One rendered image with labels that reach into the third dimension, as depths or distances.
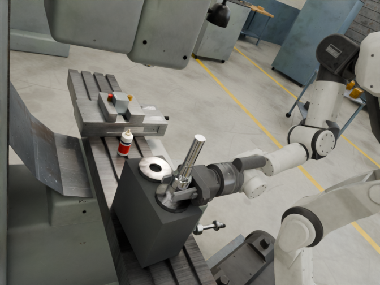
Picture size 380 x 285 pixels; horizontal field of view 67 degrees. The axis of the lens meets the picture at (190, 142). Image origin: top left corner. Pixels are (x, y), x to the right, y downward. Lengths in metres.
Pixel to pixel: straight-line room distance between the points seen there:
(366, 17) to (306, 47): 2.72
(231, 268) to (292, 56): 6.00
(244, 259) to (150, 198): 0.82
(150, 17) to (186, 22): 0.10
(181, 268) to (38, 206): 0.57
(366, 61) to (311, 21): 6.01
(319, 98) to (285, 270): 0.64
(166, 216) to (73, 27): 0.47
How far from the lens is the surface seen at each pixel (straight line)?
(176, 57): 0.85
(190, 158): 0.62
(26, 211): 1.14
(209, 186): 0.70
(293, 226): 1.06
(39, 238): 1.15
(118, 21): 0.74
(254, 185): 0.79
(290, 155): 0.90
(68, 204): 1.02
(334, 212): 1.04
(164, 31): 0.81
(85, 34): 0.74
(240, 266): 1.40
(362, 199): 0.97
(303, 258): 1.19
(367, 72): 0.89
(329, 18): 6.79
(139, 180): 0.74
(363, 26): 9.22
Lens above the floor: 1.62
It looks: 32 degrees down
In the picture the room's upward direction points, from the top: 24 degrees clockwise
